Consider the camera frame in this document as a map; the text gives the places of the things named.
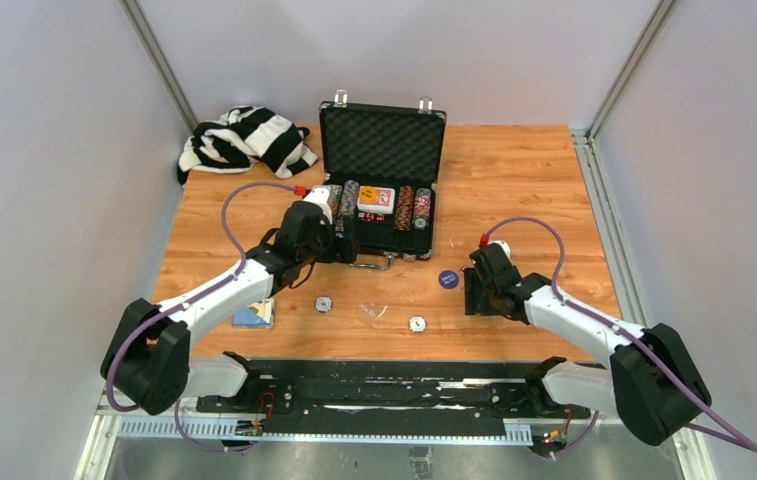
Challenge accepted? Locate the blue small blind button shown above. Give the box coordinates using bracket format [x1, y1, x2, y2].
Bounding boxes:
[438, 270, 461, 289]

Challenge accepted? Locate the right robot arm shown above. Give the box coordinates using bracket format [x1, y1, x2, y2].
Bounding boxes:
[464, 243, 712, 446]

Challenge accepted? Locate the yellow big blind button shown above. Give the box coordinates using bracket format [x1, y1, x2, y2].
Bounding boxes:
[358, 186, 379, 204]

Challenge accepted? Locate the black white striped cloth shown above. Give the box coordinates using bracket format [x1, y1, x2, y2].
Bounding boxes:
[176, 105, 319, 185]

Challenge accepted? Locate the orange black chip row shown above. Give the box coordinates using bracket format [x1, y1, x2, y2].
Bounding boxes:
[394, 185, 415, 231]

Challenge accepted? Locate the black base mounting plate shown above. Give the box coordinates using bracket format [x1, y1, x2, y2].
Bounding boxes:
[194, 359, 590, 438]

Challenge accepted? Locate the red green chip row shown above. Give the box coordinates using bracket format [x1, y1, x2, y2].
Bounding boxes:
[412, 188, 432, 225]

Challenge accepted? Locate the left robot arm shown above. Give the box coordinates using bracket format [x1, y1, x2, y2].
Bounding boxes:
[100, 199, 334, 415]

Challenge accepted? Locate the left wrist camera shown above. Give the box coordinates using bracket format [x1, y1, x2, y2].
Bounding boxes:
[303, 185, 334, 225]

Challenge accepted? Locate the clear dealer button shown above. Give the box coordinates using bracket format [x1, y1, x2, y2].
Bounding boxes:
[355, 301, 389, 323]

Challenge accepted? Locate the red playing card deck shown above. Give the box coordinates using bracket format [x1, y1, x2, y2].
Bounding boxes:
[357, 186, 396, 215]

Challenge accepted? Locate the black poker set case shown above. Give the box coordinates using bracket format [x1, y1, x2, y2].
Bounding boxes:
[319, 97, 448, 260]

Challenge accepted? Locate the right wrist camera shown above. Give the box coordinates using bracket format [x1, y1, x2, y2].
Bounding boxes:
[483, 240, 511, 260]

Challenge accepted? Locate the grey white poker chip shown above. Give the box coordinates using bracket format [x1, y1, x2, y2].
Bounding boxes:
[408, 316, 427, 333]
[315, 296, 333, 313]

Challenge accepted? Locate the blue card deck box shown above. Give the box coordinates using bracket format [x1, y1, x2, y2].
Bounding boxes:
[231, 299, 275, 329]

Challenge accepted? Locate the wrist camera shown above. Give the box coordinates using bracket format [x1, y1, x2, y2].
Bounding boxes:
[303, 185, 334, 225]
[483, 240, 511, 260]

